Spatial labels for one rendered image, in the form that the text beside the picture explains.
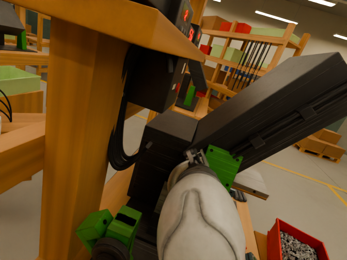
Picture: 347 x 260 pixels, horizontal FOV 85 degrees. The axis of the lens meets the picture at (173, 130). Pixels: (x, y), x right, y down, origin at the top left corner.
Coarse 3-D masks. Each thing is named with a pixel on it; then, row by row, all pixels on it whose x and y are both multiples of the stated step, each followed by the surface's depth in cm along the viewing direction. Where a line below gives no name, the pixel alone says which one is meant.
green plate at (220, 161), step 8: (208, 152) 62; (216, 152) 62; (224, 152) 61; (208, 160) 62; (216, 160) 62; (224, 160) 62; (232, 160) 61; (240, 160) 61; (216, 168) 62; (224, 168) 62; (232, 168) 61; (224, 176) 62; (232, 176) 62; (224, 184) 62
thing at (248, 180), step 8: (240, 176) 78; (248, 176) 81; (256, 176) 83; (232, 184) 74; (240, 184) 73; (248, 184) 75; (256, 184) 77; (264, 184) 79; (248, 192) 74; (256, 192) 73; (264, 192) 73
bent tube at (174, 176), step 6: (204, 156) 59; (186, 162) 60; (204, 162) 58; (174, 168) 62; (180, 168) 60; (186, 168) 60; (174, 174) 61; (168, 180) 62; (174, 180) 61; (168, 186) 61; (168, 192) 62
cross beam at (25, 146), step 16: (128, 112) 82; (32, 128) 40; (0, 144) 33; (16, 144) 34; (32, 144) 37; (0, 160) 32; (16, 160) 35; (32, 160) 39; (0, 176) 33; (16, 176) 36; (0, 192) 34
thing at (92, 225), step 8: (88, 216) 43; (96, 216) 42; (104, 216) 41; (112, 216) 43; (88, 224) 40; (96, 224) 39; (104, 224) 41; (80, 232) 39; (88, 232) 39; (96, 232) 38; (104, 232) 41; (88, 240) 40; (96, 240) 42; (88, 248) 41
